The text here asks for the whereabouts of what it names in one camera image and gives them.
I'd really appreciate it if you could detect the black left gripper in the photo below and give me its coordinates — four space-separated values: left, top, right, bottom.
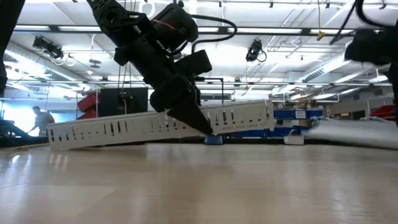
113 37 215 136

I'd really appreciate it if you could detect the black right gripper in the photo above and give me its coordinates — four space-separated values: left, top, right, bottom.
344 21 398 66

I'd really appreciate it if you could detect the white slotted cable duct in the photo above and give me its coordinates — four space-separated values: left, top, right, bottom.
46 99 276 151

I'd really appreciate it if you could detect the white duct cover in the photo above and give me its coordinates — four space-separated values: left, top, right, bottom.
306 119 398 150

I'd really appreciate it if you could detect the yellow hanging tag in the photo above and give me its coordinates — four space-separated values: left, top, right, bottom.
316 0 326 42

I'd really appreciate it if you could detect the large red bin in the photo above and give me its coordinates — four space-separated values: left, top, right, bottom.
369 104 398 121

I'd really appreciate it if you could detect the black monitor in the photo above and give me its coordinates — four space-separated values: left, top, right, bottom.
99 87 149 118

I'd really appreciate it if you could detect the red storage bin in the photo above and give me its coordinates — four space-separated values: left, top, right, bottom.
76 109 98 121
76 93 100 113

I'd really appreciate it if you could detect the long strip light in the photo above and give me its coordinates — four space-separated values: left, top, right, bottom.
236 27 355 35
57 26 220 33

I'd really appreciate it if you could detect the person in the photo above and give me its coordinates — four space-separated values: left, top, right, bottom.
27 105 56 137

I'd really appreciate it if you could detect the black right camera cable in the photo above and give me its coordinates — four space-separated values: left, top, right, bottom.
354 0 388 29

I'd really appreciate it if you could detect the black camera cable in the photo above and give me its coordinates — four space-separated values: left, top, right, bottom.
354 0 388 29
186 14 238 54

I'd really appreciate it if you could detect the black mounted camera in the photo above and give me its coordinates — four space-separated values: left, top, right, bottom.
245 39 267 62
32 36 65 60

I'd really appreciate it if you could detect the red strap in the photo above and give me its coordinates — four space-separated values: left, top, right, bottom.
152 19 178 30

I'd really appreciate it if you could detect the black left camera cable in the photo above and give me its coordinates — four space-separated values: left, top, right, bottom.
186 14 238 54

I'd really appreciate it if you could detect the white hanging ring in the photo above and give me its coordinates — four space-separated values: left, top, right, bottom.
138 0 156 19

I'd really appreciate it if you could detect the thick black hose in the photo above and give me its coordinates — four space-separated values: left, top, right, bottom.
0 119 47 147

